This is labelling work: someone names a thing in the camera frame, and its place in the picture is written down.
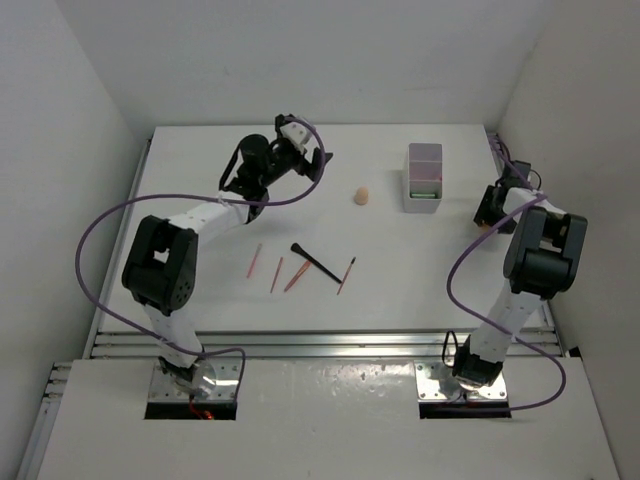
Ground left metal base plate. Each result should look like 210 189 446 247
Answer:
147 358 241 404

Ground metal base plate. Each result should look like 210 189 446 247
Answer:
147 358 241 404
414 359 508 404

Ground black powder brush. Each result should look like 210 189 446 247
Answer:
290 242 342 285

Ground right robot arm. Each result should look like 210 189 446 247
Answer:
452 186 588 387

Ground rose gold flat brush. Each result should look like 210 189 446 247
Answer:
283 261 311 293

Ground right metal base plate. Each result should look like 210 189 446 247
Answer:
414 359 508 404

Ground clear acrylic organizer box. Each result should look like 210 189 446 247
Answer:
402 143 443 214

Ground rose spoolie brush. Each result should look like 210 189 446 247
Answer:
336 256 357 295

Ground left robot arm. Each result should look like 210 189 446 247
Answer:
121 115 332 395

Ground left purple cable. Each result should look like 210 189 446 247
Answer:
74 117 334 396

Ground aluminium front rail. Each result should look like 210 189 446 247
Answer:
89 329 561 359

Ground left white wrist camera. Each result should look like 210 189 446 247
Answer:
279 122 312 154

